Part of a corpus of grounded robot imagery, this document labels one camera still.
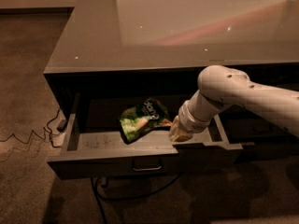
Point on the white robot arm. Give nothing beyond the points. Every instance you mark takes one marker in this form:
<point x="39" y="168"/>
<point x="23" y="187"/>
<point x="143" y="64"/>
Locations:
<point x="219" y="87"/>

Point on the green snack bag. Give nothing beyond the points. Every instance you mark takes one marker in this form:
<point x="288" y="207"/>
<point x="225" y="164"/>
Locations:
<point x="142" y="119"/>

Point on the dark cabinet with glossy top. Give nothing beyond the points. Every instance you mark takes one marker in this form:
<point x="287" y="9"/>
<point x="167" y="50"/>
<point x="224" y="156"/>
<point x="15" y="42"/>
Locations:
<point x="133" y="50"/>

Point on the dark drawer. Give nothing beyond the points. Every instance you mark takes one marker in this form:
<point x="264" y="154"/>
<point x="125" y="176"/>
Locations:
<point x="90" y="150"/>
<point x="244" y="126"/>

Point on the black power adapter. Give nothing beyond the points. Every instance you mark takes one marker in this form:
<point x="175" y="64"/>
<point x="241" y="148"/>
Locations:
<point x="62" y="124"/>

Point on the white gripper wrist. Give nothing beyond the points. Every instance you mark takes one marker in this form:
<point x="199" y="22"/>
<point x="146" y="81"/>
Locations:
<point x="191" y="121"/>

